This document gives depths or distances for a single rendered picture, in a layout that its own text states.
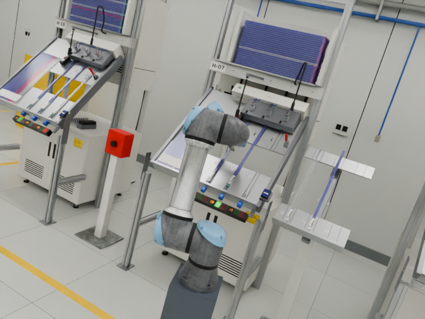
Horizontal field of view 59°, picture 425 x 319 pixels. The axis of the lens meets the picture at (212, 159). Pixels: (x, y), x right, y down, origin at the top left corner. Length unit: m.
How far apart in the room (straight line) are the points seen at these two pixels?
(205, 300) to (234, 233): 1.02
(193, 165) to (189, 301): 0.49
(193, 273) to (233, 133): 0.53
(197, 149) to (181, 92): 3.01
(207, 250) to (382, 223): 2.71
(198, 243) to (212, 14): 3.26
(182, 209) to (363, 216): 2.72
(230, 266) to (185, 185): 1.19
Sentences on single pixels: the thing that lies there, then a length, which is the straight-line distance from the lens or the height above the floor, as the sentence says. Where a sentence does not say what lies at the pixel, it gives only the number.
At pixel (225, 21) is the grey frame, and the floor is 1.63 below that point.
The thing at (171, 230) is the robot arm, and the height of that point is 0.74.
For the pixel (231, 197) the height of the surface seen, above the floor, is 0.71.
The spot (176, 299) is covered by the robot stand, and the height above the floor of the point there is 0.51.
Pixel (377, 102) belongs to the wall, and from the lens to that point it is 3.76.
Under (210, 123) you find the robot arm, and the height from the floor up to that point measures 1.14.
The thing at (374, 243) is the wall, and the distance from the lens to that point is 3.95.
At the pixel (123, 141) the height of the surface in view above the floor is 0.74.
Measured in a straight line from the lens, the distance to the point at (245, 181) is 2.05.
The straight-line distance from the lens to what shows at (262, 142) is 2.22.
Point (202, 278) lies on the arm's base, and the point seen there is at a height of 0.60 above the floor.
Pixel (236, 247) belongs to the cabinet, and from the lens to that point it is 2.41.
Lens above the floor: 1.33
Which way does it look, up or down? 13 degrees down
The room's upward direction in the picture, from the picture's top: 15 degrees clockwise
